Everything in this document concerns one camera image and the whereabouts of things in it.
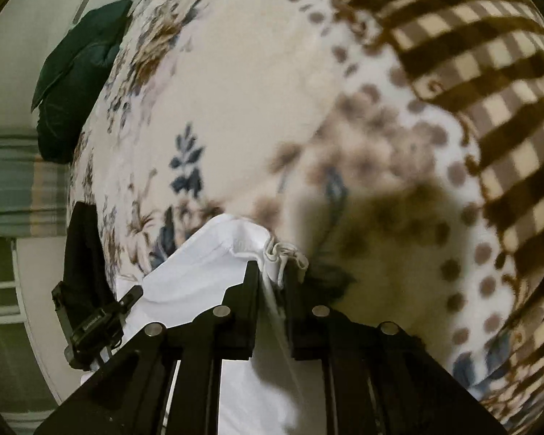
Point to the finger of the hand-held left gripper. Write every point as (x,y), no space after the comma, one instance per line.
(130,297)

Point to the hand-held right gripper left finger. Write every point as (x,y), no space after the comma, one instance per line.
(249,308)

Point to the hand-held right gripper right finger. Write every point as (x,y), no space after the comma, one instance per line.
(299,321)

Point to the white t-shirt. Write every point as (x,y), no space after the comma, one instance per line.
(199,258)

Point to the black folded clothes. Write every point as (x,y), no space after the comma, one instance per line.
(84,244)

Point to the white framed window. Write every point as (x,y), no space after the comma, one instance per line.
(0,290)

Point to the green striped curtain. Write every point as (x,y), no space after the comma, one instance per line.
(18,181)

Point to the floral blanket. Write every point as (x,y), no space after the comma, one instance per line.
(254,99)

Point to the dark green duvet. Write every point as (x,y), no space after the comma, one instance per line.
(77,77)

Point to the brown checked blanket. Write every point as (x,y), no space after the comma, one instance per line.
(480,54)

